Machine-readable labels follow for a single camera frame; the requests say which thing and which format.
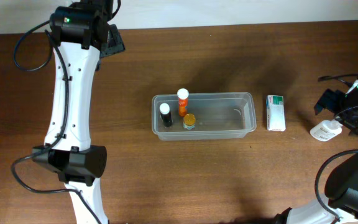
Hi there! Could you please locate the white squeeze bottle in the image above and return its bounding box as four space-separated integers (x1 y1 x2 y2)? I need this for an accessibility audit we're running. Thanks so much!
310 119 342 142

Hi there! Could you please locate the dark bottle white cap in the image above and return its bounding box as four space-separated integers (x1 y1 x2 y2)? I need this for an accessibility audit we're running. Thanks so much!
159 103 173 128

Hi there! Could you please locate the orange tube white cap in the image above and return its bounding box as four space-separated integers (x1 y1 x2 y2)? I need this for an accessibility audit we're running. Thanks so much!
177 88 189 117

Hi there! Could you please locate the small jar gold lid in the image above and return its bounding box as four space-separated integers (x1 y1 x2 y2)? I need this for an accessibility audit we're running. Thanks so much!
183 113 196 130

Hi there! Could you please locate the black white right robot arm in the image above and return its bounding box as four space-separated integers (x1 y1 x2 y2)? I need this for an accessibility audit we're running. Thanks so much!
272 73 358 224

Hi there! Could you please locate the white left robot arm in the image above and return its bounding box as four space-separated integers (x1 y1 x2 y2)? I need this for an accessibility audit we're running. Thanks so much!
32 1 125 223

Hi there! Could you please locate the clear plastic container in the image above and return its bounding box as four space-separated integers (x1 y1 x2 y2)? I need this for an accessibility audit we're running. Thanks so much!
152 92 257 141

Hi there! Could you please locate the white green medicine box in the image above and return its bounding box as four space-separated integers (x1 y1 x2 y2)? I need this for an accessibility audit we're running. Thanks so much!
266 95 286 131

